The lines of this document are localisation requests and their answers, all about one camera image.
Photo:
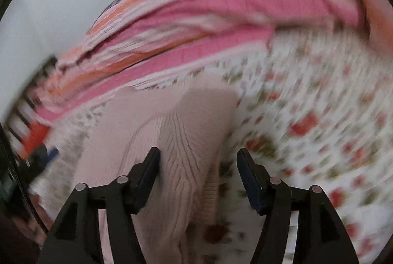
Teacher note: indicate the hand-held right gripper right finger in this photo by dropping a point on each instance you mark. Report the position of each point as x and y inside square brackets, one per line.
[250, 181]

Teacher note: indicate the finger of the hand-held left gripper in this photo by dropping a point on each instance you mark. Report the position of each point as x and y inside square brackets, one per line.
[50, 155]

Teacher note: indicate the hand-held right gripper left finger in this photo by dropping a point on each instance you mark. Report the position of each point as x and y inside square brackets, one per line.
[147, 178]

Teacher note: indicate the pink knit sweater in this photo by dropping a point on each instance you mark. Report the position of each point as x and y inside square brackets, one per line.
[184, 129]

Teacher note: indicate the red pillow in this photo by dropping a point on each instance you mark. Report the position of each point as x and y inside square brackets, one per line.
[35, 136]

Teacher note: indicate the dark wooden headboard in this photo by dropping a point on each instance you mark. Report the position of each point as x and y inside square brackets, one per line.
[18, 116]

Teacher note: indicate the floral bed sheet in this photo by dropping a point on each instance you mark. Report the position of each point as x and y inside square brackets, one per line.
[322, 98]

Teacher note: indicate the pink orange striped quilt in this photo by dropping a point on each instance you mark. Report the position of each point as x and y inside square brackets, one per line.
[230, 3]

